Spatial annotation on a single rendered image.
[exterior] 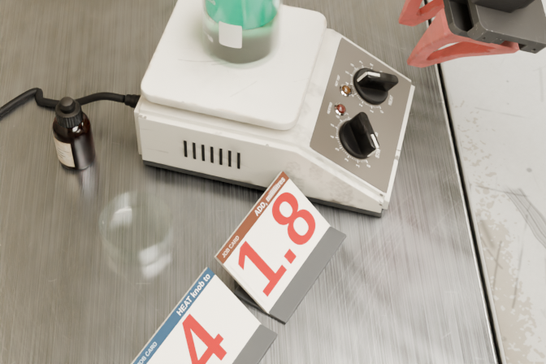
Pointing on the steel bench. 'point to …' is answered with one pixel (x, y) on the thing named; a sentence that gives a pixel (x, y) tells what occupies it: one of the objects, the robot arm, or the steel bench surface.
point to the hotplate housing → (260, 146)
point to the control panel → (382, 124)
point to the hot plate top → (266, 90)
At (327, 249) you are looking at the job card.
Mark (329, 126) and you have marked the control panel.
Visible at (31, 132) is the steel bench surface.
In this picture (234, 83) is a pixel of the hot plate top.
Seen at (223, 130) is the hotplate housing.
